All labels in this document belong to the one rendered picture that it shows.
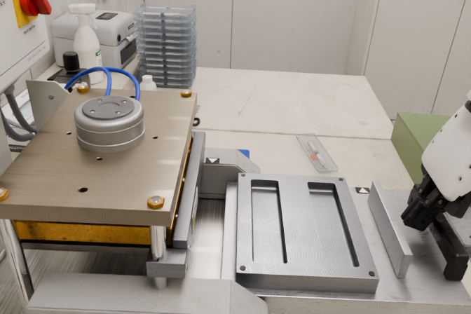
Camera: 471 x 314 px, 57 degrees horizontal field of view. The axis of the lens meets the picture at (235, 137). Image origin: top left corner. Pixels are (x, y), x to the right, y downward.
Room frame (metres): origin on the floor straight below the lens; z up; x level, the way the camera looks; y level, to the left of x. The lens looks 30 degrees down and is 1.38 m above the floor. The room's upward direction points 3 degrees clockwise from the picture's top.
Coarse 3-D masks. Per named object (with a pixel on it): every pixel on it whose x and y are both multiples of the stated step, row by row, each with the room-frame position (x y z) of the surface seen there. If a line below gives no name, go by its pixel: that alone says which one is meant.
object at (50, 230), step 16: (176, 208) 0.38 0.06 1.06; (16, 224) 0.35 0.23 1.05; (32, 224) 0.35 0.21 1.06; (48, 224) 0.35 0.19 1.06; (64, 224) 0.35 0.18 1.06; (80, 224) 0.35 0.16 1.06; (96, 224) 0.35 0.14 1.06; (112, 224) 0.35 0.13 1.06; (32, 240) 0.35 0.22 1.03; (48, 240) 0.35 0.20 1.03; (64, 240) 0.35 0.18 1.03; (80, 240) 0.35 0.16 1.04; (96, 240) 0.35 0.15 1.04; (112, 240) 0.35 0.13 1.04; (128, 240) 0.35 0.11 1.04; (144, 240) 0.35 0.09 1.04
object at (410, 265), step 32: (352, 192) 0.55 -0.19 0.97; (384, 192) 0.55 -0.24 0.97; (224, 224) 0.46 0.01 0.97; (384, 224) 0.45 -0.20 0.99; (224, 256) 0.40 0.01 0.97; (384, 256) 0.41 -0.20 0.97; (416, 256) 0.42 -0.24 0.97; (256, 288) 0.35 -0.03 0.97; (384, 288) 0.36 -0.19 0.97; (416, 288) 0.36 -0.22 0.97; (448, 288) 0.37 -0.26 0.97
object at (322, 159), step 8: (304, 136) 1.07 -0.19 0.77; (312, 136) 1.07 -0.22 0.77; (304, 144) 1.02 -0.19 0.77; (312, 144) 1.02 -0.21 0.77; (320, 144) 1.03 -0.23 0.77; (312, 152) 0.98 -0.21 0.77; (320, 152) 0.99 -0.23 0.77; (320, 160) 0.95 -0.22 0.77; (328, 160) 0.95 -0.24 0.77; (320, 168) 0.91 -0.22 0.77; (328, 168) 0.91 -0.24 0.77; (336, 168) 0.91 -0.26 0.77
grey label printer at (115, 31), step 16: (64, 16) 1.48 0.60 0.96; (96, 16) 1.49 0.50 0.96; (112, 16) 1.50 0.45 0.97; (128, 16) 1.55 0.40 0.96; (64, 32) 1.42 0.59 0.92; (96, 32) 1.41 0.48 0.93; (112, 32) 1.40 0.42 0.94; (128, 32) 1.51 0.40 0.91; (64, 48) 1.42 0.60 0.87; (112, 48) 1.40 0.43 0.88; (128, 48) 1.49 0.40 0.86; (112, 64) 1.40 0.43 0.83
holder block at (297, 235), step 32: (256, 192) 0.52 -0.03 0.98; (288, 192) 0.51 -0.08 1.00; (320, 192) 0.53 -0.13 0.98; (256, 224) 0.45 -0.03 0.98; (288, 224) 0.44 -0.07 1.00; (320, 224) 0.46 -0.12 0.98; (352, 224) 0.44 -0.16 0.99; (256, 256) 0.39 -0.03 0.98; (288, 256) 0.38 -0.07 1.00; (320, 256) 0.38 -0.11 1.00; (352, 256) 0.40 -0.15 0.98; (288, 288) 0.35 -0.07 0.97; (320, 288) 0.35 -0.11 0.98; (352, 288) 0.35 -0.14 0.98
